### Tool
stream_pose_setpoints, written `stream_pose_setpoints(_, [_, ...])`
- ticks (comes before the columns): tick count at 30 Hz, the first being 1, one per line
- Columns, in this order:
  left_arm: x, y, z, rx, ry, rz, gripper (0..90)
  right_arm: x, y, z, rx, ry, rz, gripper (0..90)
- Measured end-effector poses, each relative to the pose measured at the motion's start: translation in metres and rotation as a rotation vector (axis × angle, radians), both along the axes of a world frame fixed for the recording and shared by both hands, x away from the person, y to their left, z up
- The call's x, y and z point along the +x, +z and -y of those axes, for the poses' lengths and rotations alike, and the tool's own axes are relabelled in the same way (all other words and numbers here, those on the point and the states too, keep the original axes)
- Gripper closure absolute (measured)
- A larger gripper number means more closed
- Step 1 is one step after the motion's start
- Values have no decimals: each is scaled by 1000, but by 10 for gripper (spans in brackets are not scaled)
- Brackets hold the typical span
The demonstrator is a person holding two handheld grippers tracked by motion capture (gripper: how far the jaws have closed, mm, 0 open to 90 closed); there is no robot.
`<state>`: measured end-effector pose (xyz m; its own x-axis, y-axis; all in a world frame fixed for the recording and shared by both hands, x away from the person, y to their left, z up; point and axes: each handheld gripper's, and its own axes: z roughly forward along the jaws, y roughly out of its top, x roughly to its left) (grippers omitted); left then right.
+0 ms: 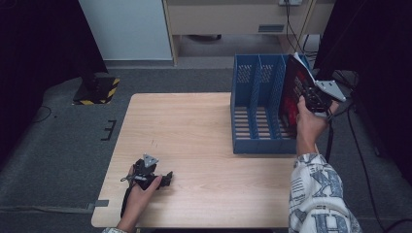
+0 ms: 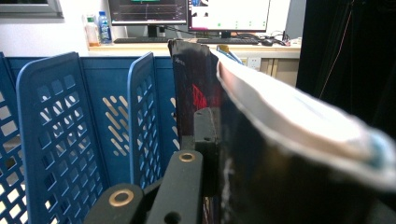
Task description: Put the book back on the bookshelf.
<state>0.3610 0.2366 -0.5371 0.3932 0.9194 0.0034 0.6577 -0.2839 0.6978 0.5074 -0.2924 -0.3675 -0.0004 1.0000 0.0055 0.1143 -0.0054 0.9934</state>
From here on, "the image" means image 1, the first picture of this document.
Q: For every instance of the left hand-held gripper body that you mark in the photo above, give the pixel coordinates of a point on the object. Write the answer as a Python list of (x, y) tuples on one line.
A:
[(144, 176)]

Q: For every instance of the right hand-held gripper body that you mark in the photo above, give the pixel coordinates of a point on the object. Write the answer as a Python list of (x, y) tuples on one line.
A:
[(319, 98)]

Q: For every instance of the black magazine with red print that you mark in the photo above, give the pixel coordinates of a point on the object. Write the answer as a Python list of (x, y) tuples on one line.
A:
[(291, 93)]

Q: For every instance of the blue plastic file rack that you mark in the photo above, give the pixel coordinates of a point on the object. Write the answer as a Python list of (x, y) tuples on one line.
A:
[(252, 147)]

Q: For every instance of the person's left hand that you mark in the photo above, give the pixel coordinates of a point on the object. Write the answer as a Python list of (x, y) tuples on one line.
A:
[(137, 204)]

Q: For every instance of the person's right hand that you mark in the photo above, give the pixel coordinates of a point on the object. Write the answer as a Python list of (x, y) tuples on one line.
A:
[(309, 129)]

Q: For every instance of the grey tape piece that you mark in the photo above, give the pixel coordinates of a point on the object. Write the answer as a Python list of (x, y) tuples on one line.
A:
[(98, 204)]

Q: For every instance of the black curtain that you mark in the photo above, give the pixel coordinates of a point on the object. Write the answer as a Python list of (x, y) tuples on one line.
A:
[(382, 48), (39, 58)]

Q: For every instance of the white power strip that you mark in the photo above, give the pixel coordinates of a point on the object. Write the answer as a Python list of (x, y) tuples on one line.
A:
[(290, 2)]

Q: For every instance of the beige wooden desk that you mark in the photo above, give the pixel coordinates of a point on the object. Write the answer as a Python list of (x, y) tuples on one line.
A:
[(226, 17)]

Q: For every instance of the white cabinet panel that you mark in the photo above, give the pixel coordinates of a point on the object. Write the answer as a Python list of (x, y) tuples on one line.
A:
[(129, 29)]

